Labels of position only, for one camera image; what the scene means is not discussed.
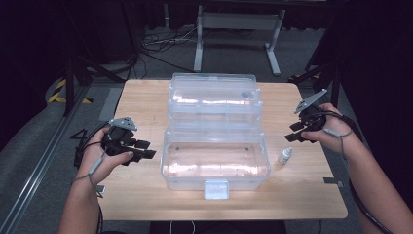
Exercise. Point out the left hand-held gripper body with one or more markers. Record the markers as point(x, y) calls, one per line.
point(118, 139)

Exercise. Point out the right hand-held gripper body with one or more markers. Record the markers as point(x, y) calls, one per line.
point(313, 118)

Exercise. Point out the small white dropper bottle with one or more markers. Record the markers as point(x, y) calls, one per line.
point(285, 156)

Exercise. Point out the clear plastic storage box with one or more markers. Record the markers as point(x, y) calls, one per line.
point(214, 136)

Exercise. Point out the person's right hand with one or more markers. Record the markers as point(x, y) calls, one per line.
point(331, 136)

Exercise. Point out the person's left hand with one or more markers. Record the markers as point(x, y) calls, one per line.
point(97, 165)

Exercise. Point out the black tripod stand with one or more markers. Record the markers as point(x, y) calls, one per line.
point(331, 81)
point(74, 74)

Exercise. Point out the grey tape piece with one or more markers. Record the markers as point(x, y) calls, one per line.
point(331, 181)
point(100, 189)

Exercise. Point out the yellow black floor tape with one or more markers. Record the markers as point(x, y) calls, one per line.
point(60, 94)

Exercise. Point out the person's dark clothing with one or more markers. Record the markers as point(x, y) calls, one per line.
point(217, 228)

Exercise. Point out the aluminium floor rail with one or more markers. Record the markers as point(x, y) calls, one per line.
point(35, 172)

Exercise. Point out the grey metal stand frame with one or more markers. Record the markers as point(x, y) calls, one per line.
point(238, 22)

